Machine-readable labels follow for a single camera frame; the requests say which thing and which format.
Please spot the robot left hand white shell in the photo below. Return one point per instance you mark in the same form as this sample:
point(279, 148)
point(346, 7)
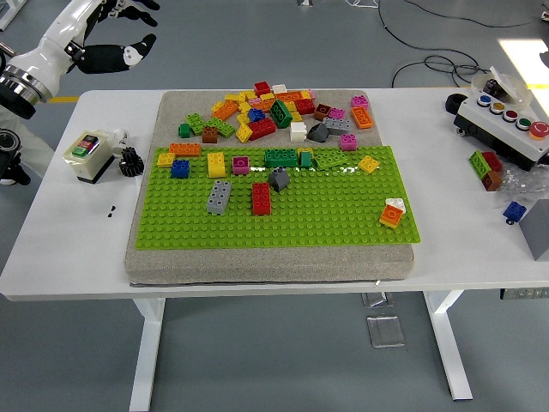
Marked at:
point(56, 47)

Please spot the grey eight-stud brick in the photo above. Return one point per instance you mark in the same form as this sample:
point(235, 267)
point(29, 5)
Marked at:
point(338, 125)
point(218, 197)

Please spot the green studded baseplate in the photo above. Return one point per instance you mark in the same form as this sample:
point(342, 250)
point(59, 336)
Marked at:
point(321, 214)

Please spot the green two-stud brick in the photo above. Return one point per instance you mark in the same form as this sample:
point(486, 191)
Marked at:
point(185, 131)

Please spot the yellow four-stud brick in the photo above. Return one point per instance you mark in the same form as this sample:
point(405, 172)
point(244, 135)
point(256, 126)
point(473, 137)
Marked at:
point(369, 165)
point(166, 160)

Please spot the lime green eight-stud brick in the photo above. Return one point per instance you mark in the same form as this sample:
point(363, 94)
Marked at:
point(477, 165)
point(223, 128)
point(197, 123)

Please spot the orange eight-stud brick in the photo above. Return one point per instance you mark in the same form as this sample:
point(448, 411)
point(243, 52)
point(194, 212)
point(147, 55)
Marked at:
point(225, 110)
point(288, 96)
point(185, 149)
point(361, 117)

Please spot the blue four-stud brick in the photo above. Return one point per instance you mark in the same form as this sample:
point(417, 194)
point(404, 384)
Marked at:
point(256, 115)
point(180, 168)
point(514, 211)

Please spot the yellow building brick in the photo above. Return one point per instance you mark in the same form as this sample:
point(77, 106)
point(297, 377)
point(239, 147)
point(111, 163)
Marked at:
point(243, 107)
point(305, 150)
point(246, 95)
point(296, 115)
point(243, 118)
point(231, 98)
point(267, 97)
point(305, 95)

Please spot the pink building brick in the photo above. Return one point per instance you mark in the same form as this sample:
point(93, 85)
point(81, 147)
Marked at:
point(312, 94)
point(255, 101)

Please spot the red four-stud brick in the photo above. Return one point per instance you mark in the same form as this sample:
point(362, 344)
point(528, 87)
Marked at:
point(261, 89)

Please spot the orange building brick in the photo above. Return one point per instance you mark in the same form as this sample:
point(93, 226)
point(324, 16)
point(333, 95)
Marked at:
point(265, 106)

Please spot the magenta four-stud brick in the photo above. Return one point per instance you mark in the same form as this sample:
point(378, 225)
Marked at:
point(348, 142)
point(241, 166)
point(359, 101)

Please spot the white building brick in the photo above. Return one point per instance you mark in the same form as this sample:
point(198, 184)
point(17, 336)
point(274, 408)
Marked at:
point(279, 89)

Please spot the dark green eight-stud brick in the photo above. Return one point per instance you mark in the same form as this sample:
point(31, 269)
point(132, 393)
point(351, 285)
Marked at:
point(281, 113)
point(280, 159)

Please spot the white four-stud brick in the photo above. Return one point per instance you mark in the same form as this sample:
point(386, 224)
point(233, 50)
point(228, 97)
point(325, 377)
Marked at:
point(298, 132)
point(395, 203)

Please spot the dark grey sloped brick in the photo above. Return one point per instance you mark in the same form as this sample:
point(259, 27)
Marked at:
point(317, 133)
point(279, 179)

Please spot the teal green building brick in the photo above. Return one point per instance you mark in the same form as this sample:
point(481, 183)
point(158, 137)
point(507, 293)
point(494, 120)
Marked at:
point(305, 160)

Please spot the pink four-stud brick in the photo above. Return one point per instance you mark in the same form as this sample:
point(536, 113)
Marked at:
point(336, 113)

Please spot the lime green flat plate brick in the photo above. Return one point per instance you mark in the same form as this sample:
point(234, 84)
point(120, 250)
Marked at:
point(330, 160)

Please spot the orange four-stud brick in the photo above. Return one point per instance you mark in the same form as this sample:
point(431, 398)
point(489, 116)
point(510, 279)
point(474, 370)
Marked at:
point(391, 216)

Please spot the red building brick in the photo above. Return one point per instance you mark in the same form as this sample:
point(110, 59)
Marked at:
point(492, 161)

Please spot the white bulb-shaped part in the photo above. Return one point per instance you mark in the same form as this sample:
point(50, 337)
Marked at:
point(121, 137)

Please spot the black gear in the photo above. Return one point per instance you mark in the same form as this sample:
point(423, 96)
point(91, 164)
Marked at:
point(130, 162)

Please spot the grey-brown cushion mat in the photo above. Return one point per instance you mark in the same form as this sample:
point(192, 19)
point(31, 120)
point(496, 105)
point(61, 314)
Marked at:
point(266, 264)

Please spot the white table leg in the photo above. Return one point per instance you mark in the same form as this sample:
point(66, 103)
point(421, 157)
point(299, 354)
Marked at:
point(446, 343)
point(146, 365)

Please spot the clear floor socket cover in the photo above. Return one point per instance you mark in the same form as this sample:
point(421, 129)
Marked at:
point(386, 332)
point(377, 299)

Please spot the white push-button control box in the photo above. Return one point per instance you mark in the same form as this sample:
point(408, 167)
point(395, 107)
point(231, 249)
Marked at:
point(493, 129)

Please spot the round translucent lidded container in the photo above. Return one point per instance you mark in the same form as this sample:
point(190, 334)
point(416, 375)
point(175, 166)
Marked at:
point(512, 86)

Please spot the clear plastic bag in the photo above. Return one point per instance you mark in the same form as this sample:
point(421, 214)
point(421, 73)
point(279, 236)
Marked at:
point(521, 182)

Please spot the grey box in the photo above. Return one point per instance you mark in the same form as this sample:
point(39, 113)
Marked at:
point(538, 232)

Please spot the under-table control panel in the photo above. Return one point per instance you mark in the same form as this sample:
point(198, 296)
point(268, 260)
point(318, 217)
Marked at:
point(525, 294)

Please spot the white furniture frame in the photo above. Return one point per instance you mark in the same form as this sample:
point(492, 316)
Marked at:
point(9, 13)

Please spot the cream switch box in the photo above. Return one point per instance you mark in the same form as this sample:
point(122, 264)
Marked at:
point(88, 156)

